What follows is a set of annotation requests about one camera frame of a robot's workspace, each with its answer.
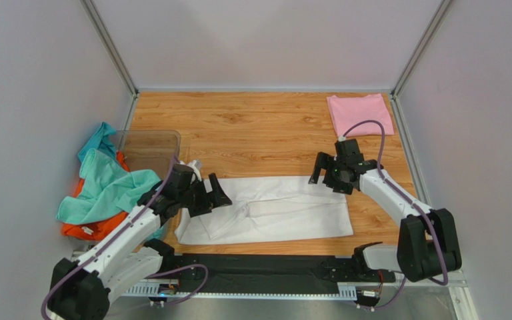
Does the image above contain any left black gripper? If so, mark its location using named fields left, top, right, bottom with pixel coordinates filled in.
left=178, top=172, right=232, bottom=217

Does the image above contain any white t shirt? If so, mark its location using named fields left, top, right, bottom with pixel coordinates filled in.
left=175, top=176, right=354, bottom=245

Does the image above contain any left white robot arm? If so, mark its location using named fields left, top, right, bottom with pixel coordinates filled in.
left=40, top=160, right=233, bottom=319

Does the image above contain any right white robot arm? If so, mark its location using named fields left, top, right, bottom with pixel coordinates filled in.
left=309, top=139, right=462, bottom=285

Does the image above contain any folded pink t shirt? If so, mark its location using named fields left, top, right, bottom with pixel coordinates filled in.
left=326, top=93, right=395, bottom=136

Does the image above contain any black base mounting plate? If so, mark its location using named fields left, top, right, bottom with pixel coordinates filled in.
left=166, top=253, right=396, bottom=295

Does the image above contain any clear plastic bin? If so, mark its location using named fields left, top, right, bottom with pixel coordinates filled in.
left=110, top=130, right=181, bottom=179

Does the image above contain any mint green t shirt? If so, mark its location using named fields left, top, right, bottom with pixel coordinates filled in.
left=56, top=149, right=161, bottom=225

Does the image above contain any orange t shirt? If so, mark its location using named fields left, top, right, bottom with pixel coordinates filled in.
left=61, top=151, right=129, bottom=241

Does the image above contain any teal blue t shirt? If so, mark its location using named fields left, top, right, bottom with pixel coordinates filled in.
left=77, top=122, right=117, bottom=163

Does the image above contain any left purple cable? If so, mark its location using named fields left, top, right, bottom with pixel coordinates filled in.
left=41, top=153, right=211, bottom=320

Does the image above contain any purple cable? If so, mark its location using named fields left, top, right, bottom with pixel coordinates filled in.
left=338, top=119, right=450, bottom=311
left=41, top=153, right=211, bottom=320

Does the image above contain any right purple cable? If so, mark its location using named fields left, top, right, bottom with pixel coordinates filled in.
left=338, top=119, right=450, bottom=311

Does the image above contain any aluminium frame rail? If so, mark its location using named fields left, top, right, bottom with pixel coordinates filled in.
left=50, top=250, right=479, bottom=320

